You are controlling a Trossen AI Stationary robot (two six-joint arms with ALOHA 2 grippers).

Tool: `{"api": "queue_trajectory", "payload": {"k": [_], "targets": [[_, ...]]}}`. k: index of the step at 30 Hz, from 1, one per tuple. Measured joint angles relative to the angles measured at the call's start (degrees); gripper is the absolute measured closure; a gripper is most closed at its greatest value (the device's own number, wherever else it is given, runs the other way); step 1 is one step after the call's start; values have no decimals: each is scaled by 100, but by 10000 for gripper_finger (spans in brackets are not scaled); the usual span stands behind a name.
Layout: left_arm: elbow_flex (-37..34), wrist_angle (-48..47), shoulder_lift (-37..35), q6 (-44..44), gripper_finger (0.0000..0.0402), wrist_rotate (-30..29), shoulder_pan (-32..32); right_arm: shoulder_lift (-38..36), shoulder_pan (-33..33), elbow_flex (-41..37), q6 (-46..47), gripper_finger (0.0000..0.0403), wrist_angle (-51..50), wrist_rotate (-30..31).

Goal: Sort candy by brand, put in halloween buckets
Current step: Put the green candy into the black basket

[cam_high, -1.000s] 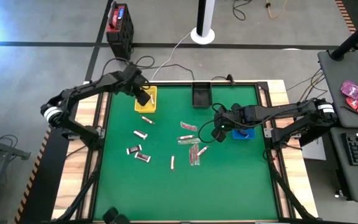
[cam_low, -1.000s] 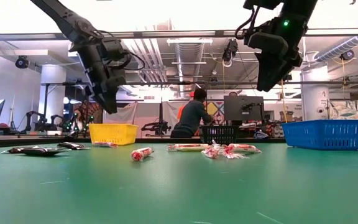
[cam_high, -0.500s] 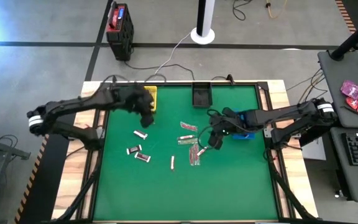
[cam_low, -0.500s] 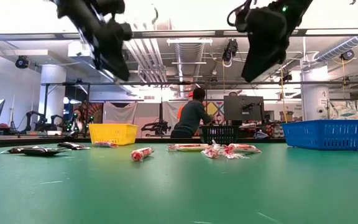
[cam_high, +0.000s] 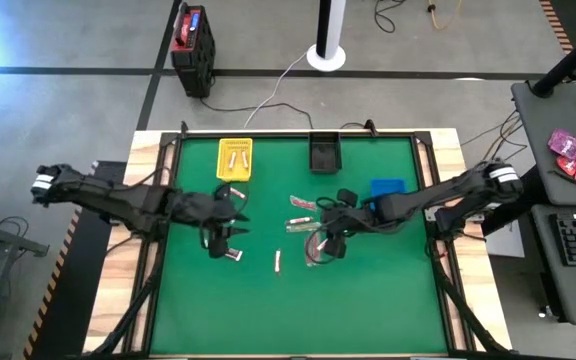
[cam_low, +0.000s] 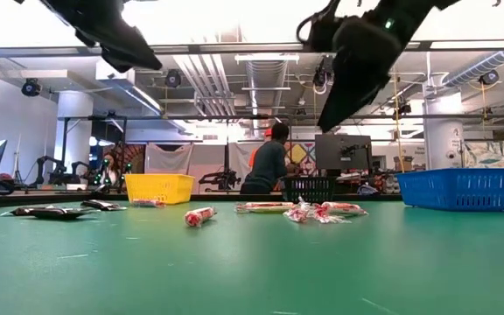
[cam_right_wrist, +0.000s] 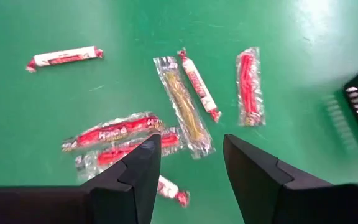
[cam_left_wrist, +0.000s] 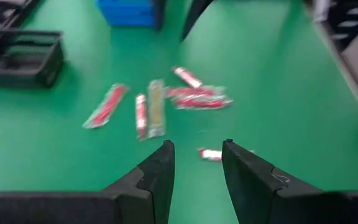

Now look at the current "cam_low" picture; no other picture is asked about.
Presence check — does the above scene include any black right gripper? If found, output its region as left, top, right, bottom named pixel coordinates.
left=316, top=11, right=405, bottom=134

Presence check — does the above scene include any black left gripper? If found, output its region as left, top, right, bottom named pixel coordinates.
left=37, top=0, right=164, bottom=74

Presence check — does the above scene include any pale red white candy pack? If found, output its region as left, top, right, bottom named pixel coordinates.
left=234, top=201, right=297, bottom=214

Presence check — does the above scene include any red white candy roll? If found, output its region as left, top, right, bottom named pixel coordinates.
left=184, top=206, right=217, bottom=228

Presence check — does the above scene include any brown chocolate bar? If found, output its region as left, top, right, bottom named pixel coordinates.
left=0, top=205, right=56, bottom=218

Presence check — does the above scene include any small red white candy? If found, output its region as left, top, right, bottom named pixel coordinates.
left=131, top=199, right=166, bottom=209

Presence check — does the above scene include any grey computer monitor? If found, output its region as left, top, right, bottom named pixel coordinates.
left=314, top=134, right=372, bottom=172

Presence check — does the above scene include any cardboard box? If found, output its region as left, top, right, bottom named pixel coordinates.
left=394, top=156, right=415, bottom=172

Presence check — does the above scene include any black plastic basket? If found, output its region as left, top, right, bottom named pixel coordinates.
left=281, top=175, right=337, bottom=205

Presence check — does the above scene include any white round column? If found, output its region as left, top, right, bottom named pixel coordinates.
left=423, top=91, right=464, bottom=171

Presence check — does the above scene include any white square column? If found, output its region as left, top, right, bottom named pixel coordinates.
left=54, top=91, right=95, bottom=187

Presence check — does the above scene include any person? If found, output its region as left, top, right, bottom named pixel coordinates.
left=100, top=152, right=120, bottom=189
left=247, top=127, right=275, bottom=171
left=239, top=122, right=299, bottom=195

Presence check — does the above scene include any black overhead crossbar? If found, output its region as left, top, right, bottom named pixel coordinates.
left=0, top=38, right=504, bottom=58

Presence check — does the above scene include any white hanging cloth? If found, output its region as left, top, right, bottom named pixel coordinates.
left=227, top=142, right=253, bottom=176
left=144, top=143, right=194, bottom=176

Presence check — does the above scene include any yellow plastic basket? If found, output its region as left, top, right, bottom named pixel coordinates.
left=123, top=173, right=196, bottom=206

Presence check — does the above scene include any blue plastic basket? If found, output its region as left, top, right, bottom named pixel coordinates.
left=395, top=168, right=504, bottom=213

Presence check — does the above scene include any black hanging cable reel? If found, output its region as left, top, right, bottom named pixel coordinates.
left=312, top=56, right=335, bottom=95
left=20, top=78, right=42, bottom=98
left=164, top=68, right=183, bottom=88
left=479, top=69, right=501, bottom=87

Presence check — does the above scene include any yellow hanging rope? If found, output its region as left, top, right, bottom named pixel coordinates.
left=391, top=73, right=406, bottom=174

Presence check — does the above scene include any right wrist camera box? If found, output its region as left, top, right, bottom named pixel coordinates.
left=307, top=15, right=345, bottom=53

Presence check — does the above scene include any ribbed ceiling duct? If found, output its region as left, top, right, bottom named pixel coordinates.
left=245, top=60, right=288, bottom=128

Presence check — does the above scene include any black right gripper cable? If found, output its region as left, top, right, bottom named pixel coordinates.
left=297, top=0, right=341, bottom=45

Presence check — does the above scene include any spiral ceiling duct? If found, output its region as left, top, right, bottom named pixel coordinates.
left=442, top=50, right=504, bottom=88

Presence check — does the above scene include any black aluminium table frame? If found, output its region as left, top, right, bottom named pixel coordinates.
left=0, top=192, right=504, bottom=209

